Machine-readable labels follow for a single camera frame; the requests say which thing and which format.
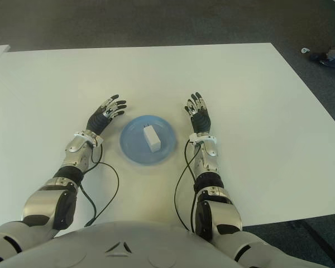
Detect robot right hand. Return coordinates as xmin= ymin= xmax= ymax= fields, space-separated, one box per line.
xmin=183 ymin=91 xmax=212 ymax=135

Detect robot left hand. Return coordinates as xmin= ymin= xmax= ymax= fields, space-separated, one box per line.
xmin=85 ymin=94 xmax=128 ymax=136

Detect white charger block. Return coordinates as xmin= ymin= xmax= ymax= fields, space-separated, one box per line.
xmin=142 ymin=121 xmax=162 ymax=153

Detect blue round plate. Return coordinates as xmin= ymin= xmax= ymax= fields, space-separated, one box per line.
xmin=119 ymin=114 xmax=178 ymax=166

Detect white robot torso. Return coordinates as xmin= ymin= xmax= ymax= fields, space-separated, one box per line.
xmin=0 ymin=219 xmax=241 ymax=268

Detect dark blue shoe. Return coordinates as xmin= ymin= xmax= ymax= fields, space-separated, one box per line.
xmin=309 ymin=52 xmax=335 ymax=70

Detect black table leg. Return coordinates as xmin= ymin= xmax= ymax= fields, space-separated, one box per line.
xmin=289 ymin=219 xmax=335 ymax=263

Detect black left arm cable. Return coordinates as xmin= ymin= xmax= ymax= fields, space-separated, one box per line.
xmin=80 ymin=142 xmax=120 ymax=227

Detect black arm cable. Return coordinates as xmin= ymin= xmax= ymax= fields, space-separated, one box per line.
xmin=80 ymin=142 xmax=120 ymax=227
xmin=174 ymin=139 xmax=204 ymax=232

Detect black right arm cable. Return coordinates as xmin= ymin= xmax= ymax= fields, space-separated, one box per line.
xmin=174 ymin=139 xmax=204 ymax=232

